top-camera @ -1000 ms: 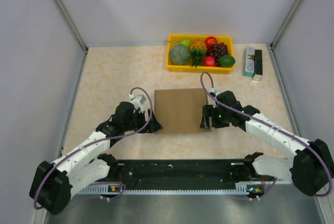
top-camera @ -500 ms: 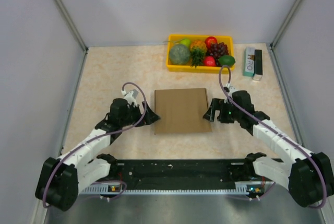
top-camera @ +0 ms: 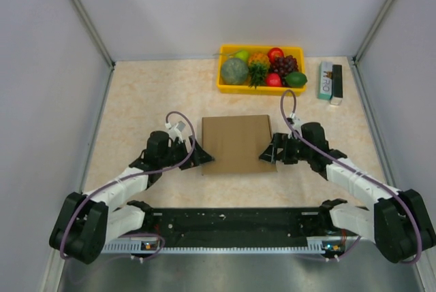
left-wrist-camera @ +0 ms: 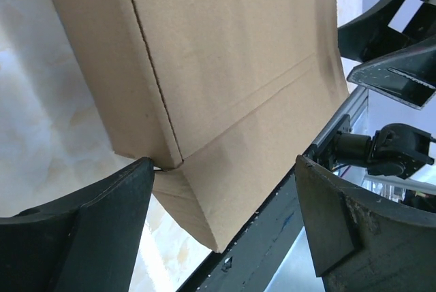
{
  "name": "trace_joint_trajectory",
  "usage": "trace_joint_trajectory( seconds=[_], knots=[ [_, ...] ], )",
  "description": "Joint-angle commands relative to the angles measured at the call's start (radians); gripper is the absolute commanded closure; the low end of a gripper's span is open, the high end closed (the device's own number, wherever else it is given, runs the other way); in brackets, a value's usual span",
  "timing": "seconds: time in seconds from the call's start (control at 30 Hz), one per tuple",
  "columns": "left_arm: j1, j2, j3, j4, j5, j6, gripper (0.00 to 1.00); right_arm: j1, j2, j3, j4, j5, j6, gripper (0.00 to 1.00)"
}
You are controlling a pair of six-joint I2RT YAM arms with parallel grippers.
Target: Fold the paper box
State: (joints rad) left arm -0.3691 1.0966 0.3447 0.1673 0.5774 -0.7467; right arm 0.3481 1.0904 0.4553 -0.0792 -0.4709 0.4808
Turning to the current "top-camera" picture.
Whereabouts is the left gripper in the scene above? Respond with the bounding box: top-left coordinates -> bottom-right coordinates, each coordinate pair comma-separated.
159,135 -> 214,169

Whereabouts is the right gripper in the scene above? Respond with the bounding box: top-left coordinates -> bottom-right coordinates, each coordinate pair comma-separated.
259,132 -> 313,164

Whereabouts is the brown cardboard box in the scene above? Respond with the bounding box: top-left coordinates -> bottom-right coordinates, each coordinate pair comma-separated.
202,114 -> 277,175

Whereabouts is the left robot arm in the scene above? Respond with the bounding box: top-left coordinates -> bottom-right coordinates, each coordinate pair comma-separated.
49,131 -> 214,264

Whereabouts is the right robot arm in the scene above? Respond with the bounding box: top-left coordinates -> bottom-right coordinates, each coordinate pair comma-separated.
259,122 -> 435,263

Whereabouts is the red apple at front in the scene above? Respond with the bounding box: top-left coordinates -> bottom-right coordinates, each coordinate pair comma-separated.
265,73 -> 283,87

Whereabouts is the red apple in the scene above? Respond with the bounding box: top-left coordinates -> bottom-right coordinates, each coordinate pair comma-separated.
267,47 -> 284,64
265,73 -> 283,87

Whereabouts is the dark green lime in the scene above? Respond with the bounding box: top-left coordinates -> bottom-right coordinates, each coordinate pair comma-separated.
285,71 -> 307,88

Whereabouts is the dark purple grape bunch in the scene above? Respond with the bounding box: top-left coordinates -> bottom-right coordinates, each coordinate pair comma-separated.
270,55 -> 299,78

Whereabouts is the orange pineapple with leaves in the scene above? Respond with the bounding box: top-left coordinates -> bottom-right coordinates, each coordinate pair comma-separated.
247,52 -> 270,88

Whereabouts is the green netted melon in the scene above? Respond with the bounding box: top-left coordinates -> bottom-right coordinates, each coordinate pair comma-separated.
220,58 -> 249,85

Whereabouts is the white and black carton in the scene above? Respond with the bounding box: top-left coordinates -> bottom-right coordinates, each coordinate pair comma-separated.
317,61 -> 343,106

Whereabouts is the red apple at back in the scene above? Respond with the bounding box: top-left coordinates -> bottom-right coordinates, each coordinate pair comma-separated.
267,47 -> 284,64

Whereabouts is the light green apple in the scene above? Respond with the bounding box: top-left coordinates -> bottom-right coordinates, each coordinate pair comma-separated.
233,50 -> 250,63

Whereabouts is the yellow plastic fruit bin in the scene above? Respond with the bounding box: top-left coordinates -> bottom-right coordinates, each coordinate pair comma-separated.
216,44 -> 305,95

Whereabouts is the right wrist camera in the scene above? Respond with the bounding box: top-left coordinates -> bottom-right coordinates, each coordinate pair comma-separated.
287,114 -> 304,134

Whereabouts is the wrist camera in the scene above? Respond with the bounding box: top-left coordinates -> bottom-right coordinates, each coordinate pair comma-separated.
165,121 -> 186,141
287,114 -> 304,134

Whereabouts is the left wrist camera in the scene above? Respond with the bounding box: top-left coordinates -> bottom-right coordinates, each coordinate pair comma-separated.
165,121 -> 186,141

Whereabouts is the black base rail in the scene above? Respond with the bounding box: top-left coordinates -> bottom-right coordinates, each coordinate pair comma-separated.
57,207 -> 425,255

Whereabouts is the right aluminium frame post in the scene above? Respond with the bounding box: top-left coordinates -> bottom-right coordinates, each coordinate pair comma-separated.
352,0 -> 397,65

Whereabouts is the aluminium frame post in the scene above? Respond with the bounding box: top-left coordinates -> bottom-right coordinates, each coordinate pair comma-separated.
352,0 -> 397,65
69,0 -> 115,70

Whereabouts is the left aluminium frame post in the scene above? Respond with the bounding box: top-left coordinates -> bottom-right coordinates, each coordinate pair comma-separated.
69,0 -> 115,70

